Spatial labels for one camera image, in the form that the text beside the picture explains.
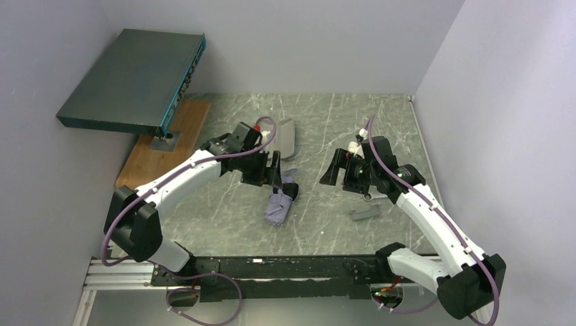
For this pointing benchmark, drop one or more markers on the aluminium frame rail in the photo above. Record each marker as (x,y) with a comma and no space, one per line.
(125,276)

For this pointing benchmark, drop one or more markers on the grey metal stand plate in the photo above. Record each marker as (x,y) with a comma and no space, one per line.
(167,143)

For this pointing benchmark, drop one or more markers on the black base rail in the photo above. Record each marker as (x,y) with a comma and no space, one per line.
(275,277)

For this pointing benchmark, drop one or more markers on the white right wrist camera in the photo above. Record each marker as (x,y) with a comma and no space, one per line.
(355,147)

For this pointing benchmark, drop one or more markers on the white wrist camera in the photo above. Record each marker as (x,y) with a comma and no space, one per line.
(355,147)
(266,133)

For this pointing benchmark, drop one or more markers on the grey plastic bracket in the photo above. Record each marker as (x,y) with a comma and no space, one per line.
(360,215)

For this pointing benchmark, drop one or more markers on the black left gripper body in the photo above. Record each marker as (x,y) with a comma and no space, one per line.
(274,170)

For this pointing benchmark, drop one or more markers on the wooden board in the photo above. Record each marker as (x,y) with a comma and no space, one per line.
(144,165)

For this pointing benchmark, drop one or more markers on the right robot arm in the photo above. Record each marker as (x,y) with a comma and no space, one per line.
(467,281)

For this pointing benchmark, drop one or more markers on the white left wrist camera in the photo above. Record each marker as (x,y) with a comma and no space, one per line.
(266,133)

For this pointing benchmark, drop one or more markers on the dark network switch box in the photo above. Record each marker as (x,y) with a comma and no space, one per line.
(136,85)

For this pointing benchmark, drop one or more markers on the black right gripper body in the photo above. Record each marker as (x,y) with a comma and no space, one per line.
(339,166)

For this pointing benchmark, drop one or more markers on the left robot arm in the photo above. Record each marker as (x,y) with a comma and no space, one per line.
(133,219)

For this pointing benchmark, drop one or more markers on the lilac umbrella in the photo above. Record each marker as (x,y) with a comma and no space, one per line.
(280,199)

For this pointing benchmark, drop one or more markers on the silver ratchet wrench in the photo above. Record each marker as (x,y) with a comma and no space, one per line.
(375,196)

